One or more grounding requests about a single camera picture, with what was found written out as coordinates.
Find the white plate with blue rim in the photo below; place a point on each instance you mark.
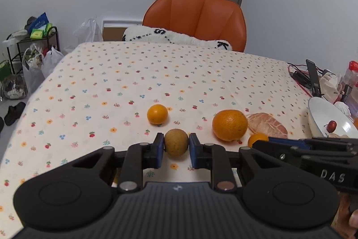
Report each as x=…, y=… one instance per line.
x=321, y=112

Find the green-brown round fruit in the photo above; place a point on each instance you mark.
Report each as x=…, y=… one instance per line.
x=176, y=142

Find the peeled pomelo segment back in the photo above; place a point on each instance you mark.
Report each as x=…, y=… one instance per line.
x=266, y=124

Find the green package on shelf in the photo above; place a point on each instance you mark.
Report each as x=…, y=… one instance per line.
x=41, y=32

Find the white fluffy cushion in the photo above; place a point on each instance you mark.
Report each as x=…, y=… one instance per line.
x=164, y=36

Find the white shopping bag red print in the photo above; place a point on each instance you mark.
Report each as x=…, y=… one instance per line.
x=50, y=61

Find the white bag with peels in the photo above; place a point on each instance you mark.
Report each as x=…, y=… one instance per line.
x=330, y=86

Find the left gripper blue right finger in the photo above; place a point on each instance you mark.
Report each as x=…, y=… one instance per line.
x=217, y=160

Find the orange leather chair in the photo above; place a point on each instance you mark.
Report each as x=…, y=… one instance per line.
x=206, y=20

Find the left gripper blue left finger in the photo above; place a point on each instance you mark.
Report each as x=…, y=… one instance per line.
x=132, y=162

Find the translucent plastic bag by wall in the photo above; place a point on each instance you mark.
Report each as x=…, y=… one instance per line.
x=89, y=31

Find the black shoe right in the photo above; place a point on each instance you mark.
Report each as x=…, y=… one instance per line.
x=14, y=113

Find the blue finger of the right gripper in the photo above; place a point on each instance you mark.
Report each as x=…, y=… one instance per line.
x=296, y=143

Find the black smartphone on stand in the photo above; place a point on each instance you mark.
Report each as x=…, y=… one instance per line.
x=314, y=79

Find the red jujube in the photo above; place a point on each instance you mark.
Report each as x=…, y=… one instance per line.
x=331, y=126

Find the red snack package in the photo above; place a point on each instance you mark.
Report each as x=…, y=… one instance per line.
x=350, y=77

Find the black metal shelf rack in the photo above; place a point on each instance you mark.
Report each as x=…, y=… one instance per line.
x=16, y=44

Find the clear bag on floor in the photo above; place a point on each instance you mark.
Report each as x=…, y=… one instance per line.
x=13, y=87

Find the white bag with groceries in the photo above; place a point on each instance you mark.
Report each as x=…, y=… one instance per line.
x=32, y=61

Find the person's right hand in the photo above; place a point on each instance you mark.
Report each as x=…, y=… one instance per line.
x=346, y=221

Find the small orange kumquat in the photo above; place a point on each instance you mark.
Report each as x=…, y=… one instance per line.
x=157, y=114
x=257, y=137

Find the floral tablecloth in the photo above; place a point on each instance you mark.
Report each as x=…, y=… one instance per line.
x=99, y=95

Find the large orange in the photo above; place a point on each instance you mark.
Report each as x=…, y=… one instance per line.
x=229, y=125

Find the blue package on shelf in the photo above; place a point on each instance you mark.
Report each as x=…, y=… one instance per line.
x=36, y=22

